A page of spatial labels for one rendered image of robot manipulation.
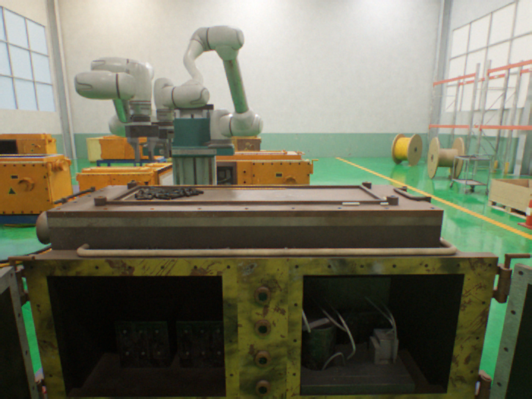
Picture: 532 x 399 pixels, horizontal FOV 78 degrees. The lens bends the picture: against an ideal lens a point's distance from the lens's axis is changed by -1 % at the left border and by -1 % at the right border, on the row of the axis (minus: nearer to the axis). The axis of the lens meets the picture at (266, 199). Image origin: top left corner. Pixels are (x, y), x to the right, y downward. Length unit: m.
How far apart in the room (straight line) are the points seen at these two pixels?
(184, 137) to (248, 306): 1.79
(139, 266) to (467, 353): 1.11
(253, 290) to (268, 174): 2.70
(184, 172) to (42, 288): 1.73
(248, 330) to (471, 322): 0.73
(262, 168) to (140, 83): 2.39
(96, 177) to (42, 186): 3.33
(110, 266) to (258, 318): 0.49
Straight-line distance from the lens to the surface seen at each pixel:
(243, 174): 3.71
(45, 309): 1.30
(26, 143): 11.59
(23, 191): 4.47
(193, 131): 2.64
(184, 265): 1.06
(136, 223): 1.14
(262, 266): 1.04
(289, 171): 3.70
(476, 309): 1.31
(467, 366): 1.42
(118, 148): 10.30
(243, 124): 2.35
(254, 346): 1.18
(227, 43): 2.12
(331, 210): 1.08
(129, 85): 1.49
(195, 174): 2.75
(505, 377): 1.40
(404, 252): 1.12
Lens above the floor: 1.63
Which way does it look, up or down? 13 degrees down
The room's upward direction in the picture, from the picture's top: straight up
